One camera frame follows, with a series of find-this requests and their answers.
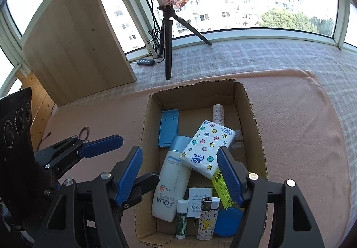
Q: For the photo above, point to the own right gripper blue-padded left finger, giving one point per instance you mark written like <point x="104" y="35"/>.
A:
<point x="65" y="225"/>

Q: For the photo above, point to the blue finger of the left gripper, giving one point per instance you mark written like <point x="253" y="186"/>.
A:
<point x="100" y="146"/>

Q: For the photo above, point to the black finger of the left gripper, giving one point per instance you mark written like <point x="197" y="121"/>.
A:
<point x="142" y="186"/>

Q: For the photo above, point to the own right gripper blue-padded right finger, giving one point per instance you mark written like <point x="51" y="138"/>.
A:
<point x="293" y="223"/>

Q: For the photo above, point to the white AQUA sunscreen bottle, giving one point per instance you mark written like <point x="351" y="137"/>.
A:
<point x="173" y="181"/>

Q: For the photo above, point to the round blue case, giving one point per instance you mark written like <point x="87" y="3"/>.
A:
<point x="228" y="222"/>

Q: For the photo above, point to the yellow-green shuttlecock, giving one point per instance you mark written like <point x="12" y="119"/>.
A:
<point x="222" y="190"/>

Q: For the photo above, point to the green white lip balm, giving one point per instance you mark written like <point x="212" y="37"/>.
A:
<point x="181" y="219"/>

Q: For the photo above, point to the patterned white lighter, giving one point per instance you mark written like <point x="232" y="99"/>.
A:
<point x="208" y="218"/>

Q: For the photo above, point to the white USB power adapter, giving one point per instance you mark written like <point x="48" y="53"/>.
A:
<point x="195" y="196"/>

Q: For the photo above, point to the patterned tissue pack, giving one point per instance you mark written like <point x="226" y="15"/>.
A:
<point x="200" y="154"/>

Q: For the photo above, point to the small white tube grey cap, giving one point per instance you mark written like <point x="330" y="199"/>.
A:
<point x="218" y="114"/>

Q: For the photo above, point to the open cardboard box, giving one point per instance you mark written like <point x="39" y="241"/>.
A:
<point x="195" y="103"/>

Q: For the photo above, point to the light wooden board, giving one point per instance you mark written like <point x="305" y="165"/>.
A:
<point x="74" y="52"/>

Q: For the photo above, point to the black tripod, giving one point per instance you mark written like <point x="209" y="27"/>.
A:
<point x="165" y="45"/>

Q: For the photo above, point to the checked grey bedsheet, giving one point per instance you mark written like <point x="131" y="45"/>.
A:
<point x="335" y="69"/>

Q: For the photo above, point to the knotty pine wall panel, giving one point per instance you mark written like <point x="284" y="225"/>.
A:
<point x="41" y="107"/>

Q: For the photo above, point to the black inline cable remote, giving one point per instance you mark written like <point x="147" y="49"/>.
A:
<point x="146" y="62"/>

